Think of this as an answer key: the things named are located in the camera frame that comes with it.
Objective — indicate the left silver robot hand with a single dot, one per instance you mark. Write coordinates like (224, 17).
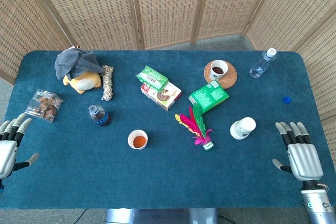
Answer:
(8, 150)

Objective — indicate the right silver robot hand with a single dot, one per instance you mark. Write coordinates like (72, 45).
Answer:
(304, 158)

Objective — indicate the small dark glass bottle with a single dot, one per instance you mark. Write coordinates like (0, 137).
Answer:
(101, 117)

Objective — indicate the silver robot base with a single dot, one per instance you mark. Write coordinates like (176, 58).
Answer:
(160, 217)

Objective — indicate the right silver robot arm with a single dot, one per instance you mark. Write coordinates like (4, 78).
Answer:
(317, 203)

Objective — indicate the white paper cup on side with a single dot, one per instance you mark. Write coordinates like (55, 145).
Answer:
(242, 128)

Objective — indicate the printed paper cup dark drink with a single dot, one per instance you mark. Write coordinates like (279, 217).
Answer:
(218, 69)

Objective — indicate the white paper cup without print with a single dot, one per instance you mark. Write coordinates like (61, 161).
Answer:
(137, 140)

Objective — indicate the clear box of brown snacks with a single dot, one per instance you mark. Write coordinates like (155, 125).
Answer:
(44, 104)

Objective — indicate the blue bottle cap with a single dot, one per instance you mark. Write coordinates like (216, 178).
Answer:
(287, 100)

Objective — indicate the clear water bottle white cap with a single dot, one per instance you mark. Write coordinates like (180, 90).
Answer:
(260, 66)

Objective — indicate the yellow plush toy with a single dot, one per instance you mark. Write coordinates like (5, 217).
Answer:
(85, 83)

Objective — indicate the round woven coaster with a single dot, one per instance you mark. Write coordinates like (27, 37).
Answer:
(231, 78)

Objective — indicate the colourful feather shuttlecock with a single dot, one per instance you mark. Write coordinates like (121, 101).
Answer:
(199, 127)

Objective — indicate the gray cloth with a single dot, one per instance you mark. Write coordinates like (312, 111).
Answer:
(76, 62)

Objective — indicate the green cardboard box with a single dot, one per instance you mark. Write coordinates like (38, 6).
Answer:
(210, 96)

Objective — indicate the blue carpet table cover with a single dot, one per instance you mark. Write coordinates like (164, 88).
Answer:
(168, 176)

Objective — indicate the red cookie box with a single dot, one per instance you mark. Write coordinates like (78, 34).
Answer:
(168, 96)

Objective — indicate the green snack package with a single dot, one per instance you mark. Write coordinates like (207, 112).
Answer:
(152, 77)

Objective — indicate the bamboo folding screen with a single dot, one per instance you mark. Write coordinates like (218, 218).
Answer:
(168, 3)

